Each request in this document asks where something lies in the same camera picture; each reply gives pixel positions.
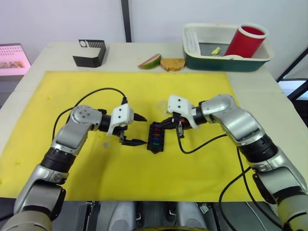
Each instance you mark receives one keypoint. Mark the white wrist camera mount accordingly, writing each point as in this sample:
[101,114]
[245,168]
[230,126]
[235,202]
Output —
[178,103]
[121,114]

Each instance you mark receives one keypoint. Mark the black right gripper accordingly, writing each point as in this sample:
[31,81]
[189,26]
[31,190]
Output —
[179,121]

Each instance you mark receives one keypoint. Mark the red cylinder cup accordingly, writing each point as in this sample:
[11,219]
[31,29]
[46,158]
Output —
[243,43]

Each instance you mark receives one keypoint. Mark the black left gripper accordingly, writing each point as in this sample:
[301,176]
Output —
[122,133]

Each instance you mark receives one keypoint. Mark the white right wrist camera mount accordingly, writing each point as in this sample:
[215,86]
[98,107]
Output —
[178,103]

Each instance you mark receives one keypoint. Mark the black frame furniture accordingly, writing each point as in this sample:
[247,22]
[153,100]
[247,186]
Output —
[296,87]

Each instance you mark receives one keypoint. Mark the toy fruit slice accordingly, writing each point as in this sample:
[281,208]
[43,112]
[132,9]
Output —
[150,62]

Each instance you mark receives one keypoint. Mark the clear fuse box cover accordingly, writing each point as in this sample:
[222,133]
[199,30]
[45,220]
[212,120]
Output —
[161,107]

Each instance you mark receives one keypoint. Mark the small yellow toy piece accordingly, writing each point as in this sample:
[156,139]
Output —
[215,50]

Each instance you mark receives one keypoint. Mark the toy bread slice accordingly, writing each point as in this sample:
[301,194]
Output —
[172,64]

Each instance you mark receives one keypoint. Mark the black desk holder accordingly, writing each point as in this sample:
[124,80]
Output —
[90,56]

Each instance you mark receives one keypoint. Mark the small loose clear fuse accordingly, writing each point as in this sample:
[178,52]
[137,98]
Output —
[106,145]

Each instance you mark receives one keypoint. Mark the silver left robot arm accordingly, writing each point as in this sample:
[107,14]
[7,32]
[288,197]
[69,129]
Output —
[72,134]

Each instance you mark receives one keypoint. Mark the grey rounded shape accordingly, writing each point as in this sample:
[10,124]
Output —
[190,213]
[125,213]

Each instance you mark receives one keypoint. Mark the blue fuse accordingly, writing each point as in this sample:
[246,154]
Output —
[155,139]

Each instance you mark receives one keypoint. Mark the yellow table mat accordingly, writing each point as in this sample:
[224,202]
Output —
[134,173]

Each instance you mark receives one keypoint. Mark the white and green basin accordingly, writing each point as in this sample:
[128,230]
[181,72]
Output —
[216,63]

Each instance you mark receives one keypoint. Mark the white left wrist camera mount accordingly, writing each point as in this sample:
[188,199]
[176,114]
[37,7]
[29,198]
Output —
[121,114]

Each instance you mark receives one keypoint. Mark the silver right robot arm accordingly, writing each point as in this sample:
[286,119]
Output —
[240,122]

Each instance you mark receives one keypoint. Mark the black fuse box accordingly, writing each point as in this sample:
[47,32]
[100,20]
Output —
[151,146]

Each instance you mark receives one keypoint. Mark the black vertical post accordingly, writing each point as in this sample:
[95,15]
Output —
[126,20]

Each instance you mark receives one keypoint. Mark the pink display panel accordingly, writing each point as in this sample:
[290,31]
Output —
[12,59]

